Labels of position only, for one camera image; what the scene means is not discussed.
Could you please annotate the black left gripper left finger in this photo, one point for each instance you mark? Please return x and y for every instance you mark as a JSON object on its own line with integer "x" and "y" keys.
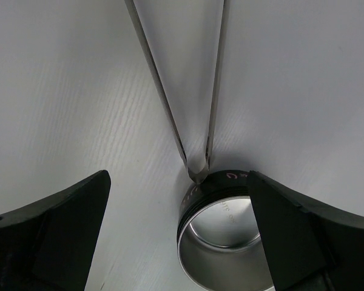
{"x": 49, "y": 244}

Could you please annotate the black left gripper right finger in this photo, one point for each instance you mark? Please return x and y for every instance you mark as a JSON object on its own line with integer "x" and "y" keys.
{"x": 309, "y": 245}

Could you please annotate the black round steel lunch box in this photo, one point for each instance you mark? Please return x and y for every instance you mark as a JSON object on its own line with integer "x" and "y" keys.
{"x": 218, "y": 242}

